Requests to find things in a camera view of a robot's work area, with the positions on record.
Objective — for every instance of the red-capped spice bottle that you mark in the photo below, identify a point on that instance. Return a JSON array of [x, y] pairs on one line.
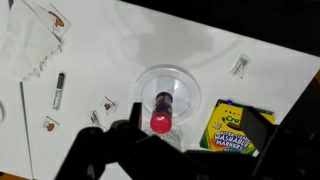
[[161, 118]]

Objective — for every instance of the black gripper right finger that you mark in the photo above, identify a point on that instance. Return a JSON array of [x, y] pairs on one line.
[[256, 127]]

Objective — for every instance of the small sticker with heart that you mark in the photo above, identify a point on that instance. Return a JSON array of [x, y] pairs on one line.
[[239, 67]]

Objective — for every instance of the yellow Crayola marker box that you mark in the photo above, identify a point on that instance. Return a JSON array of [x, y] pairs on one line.
[[223, 132]]

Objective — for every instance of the clear plastic plate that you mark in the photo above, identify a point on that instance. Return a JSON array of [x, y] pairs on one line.
[[176, 81]]

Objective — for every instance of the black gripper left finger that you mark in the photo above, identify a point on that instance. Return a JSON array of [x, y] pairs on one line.
[[136, 114]]

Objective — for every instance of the clear crinkled plastic bag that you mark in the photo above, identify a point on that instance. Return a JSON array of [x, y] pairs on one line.
[[31, 36]]

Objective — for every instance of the grey whiteboard marker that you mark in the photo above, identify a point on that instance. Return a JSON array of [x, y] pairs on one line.
[[59, 90]]

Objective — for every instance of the small orange sticker packet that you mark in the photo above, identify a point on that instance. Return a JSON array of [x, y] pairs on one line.
[[50, 125]]

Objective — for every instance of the small purple sticker packet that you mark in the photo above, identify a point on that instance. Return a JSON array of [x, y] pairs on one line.
[[107, 105], [93, 116]]

